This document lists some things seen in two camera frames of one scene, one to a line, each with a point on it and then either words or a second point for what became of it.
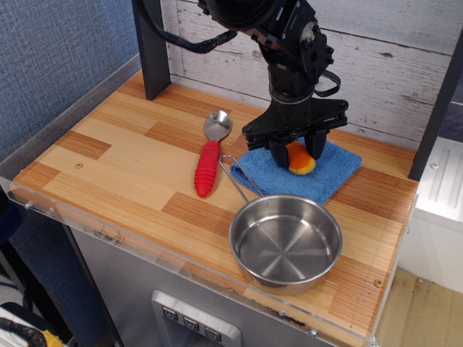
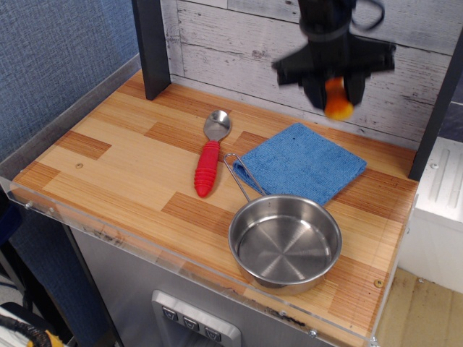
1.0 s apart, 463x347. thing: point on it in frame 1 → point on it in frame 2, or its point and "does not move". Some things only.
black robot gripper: x=286 y=121 → x=354 y=56
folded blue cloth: x=257 y=171 does not move
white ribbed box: x=432 y=245 does not move
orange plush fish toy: x=299 y=160 → x=337 y=105
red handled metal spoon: x=216 y=126 does not move
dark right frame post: x=439 y=111 does not move
